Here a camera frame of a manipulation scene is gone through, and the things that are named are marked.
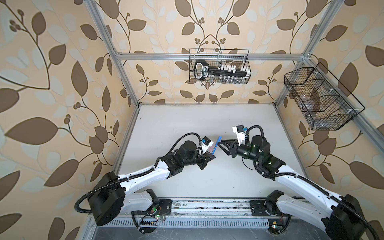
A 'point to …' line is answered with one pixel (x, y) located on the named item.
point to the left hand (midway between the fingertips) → (215, 155)
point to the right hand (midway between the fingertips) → (220, 144)
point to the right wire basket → (325, 103)
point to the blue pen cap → (219, 139)
